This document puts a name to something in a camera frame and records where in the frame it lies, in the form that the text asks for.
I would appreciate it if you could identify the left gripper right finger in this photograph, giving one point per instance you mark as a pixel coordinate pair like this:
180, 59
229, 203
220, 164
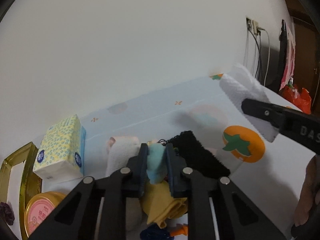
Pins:
175, 165

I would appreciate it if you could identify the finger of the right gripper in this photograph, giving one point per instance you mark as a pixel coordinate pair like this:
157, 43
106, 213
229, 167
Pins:
265, 117

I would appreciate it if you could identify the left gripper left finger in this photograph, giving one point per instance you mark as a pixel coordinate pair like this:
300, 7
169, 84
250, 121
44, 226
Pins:
137, 176

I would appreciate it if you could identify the light blue soft cloth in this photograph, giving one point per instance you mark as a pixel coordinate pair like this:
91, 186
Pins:
156, 165

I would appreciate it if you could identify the black wristband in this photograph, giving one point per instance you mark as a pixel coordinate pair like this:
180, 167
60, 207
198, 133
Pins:
197, 157

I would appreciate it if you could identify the white waffle cloth blue trim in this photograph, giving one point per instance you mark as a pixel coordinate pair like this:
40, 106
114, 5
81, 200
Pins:
133, 209

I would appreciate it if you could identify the white waffle towel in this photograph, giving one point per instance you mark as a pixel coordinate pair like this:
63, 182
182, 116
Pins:
238, 84

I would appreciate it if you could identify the blue orange pompom toy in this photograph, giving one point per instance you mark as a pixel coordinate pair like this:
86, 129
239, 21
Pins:
154, 232

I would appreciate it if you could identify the pink yellow-trimmed cloth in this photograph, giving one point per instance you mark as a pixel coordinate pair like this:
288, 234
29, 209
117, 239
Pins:
123, 145

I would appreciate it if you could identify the person right hand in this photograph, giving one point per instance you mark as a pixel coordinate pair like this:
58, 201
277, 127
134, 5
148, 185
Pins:
308, 195

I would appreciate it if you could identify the red plastic bag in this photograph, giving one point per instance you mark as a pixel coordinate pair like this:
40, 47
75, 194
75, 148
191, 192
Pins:
299, 98

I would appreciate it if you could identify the yellow cloth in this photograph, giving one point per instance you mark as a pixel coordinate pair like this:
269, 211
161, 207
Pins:
158, 204

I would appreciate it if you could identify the pink checkered cloth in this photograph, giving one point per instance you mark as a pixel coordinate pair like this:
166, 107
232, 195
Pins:
290, 57

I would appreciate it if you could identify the persimmon print tablecloth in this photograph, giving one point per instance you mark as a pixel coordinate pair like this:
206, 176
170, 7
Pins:
200, 106

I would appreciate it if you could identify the black monitor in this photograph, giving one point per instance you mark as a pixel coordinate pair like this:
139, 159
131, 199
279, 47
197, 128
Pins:
277, 62

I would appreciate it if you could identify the yellow patterned tissue pack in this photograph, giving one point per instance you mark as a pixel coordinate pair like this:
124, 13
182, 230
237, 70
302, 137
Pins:
60, 156

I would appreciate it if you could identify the gold metal tin tray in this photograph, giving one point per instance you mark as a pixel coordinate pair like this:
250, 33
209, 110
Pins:
18, 185

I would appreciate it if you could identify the dark purple scrunchie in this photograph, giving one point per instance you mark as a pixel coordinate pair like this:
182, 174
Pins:
7, 213

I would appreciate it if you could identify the wall power outlet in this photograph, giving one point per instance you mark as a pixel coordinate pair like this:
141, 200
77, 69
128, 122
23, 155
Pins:
252, 26

